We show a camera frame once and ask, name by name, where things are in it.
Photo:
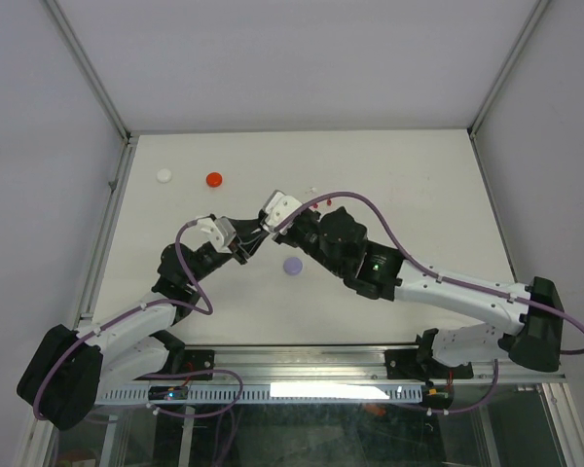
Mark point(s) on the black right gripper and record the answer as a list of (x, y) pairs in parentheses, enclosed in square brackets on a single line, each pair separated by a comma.
[(286, 238)]

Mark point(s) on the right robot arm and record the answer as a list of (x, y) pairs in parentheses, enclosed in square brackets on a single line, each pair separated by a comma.
[(511, 319)]

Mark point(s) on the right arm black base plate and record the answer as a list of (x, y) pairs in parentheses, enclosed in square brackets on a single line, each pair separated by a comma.
[(403, 363)]

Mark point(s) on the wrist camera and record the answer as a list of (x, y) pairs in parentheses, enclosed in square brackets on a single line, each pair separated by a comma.
[(278, 207), (219, 232)]

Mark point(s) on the aluminium frame post right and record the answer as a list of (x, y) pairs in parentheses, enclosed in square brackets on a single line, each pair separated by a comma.
[(535, 16)]

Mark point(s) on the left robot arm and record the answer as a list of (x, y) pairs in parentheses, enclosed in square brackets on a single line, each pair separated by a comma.
[(71, 368)]

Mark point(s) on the aluminium frame post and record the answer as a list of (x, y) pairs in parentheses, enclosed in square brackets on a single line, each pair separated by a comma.
[(535, 16), (76, 49)]

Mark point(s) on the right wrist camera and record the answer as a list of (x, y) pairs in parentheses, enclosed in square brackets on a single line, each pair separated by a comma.
[(278, 207)]

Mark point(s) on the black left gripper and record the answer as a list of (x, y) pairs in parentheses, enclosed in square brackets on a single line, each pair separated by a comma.
[(246, 231)]

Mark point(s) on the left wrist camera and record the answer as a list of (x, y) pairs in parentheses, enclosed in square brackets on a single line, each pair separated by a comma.
[(219, 232)]

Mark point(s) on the orange round charging case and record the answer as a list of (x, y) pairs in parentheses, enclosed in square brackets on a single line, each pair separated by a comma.
[(214, 179)]

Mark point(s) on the purple round earbud charging case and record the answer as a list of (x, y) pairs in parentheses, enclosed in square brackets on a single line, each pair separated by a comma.
[(293, 266)]

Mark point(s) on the aluminium frame post left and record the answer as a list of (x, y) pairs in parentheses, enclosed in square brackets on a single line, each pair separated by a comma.
[(76, 49)]

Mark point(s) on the aluminium mounting rail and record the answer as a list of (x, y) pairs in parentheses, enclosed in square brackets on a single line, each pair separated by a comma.
[(346, 363)]

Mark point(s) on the white slotted cable duct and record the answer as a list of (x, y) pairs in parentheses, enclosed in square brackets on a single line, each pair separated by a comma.
[(271, 393)]

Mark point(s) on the white round charging case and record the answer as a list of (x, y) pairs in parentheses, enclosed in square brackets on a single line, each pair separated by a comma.
[(164, 176)]

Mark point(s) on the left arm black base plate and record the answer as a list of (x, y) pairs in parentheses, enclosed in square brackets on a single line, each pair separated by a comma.
[(192, 360)]

